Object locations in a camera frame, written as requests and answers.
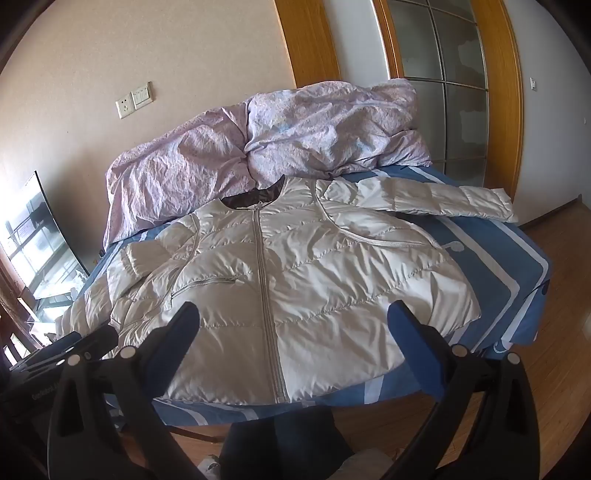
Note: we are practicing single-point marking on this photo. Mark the wooden framed glass door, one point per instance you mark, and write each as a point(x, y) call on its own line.
point(457, 92)

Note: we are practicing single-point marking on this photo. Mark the white wall light switch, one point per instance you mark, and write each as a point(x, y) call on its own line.
point(141, 95)

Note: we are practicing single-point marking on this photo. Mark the white wall socket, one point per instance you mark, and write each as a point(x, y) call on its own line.
point(123, 107)

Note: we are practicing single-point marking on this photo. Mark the pink crumpled quilt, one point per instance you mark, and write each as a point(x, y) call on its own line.
point(277, 143)

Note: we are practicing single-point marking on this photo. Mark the wooden door casing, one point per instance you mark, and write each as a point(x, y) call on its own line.
point(307, 41)

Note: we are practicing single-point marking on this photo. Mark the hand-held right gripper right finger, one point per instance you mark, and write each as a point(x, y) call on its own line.
point(411, 341)

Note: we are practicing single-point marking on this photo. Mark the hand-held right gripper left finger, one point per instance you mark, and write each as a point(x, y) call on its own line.
point(178, 341)

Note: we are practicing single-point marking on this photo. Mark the person's dark pants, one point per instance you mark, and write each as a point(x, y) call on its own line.
point(286, 443)

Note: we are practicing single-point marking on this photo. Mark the blue white striped bed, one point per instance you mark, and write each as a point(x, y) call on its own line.
point(498, 277)

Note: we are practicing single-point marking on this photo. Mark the white puffer jacket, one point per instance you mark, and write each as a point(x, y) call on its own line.
point(314, 286)

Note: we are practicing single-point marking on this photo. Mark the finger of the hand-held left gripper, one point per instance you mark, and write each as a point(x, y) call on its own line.
point(87, 344)

